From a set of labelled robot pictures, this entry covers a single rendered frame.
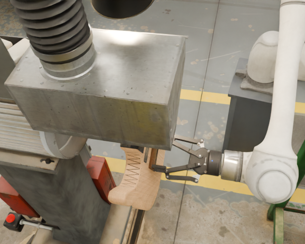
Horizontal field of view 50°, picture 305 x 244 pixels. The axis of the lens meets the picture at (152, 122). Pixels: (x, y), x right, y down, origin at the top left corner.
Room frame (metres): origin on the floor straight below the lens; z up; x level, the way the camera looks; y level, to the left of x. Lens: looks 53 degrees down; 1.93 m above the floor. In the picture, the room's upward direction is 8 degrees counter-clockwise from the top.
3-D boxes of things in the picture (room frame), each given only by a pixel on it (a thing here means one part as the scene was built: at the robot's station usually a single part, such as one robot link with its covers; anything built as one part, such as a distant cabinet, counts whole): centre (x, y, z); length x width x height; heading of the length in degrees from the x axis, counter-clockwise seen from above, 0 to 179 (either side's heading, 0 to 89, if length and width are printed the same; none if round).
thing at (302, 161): (0.64, -0.62, 0.45); 0.05 x 0.05 x 0.90; 71
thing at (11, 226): (0.60, 0.63, 0.46); 0.25 x 0.07 x 0.08; 71
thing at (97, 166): (0.82, 0.38, 0.49); 0.25 x 0.12 x 0.37; 71
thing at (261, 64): (1.10, -0.58, 0.87); 0.18 x 0.16 x 0.22; 65
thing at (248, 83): (1.11, -0.56, 0.73); 0.22 x 0.18 x 0.06; 63
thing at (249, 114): (1.10, -0.57, 0.35); 0.28 x 0.28 x 0.70; 63
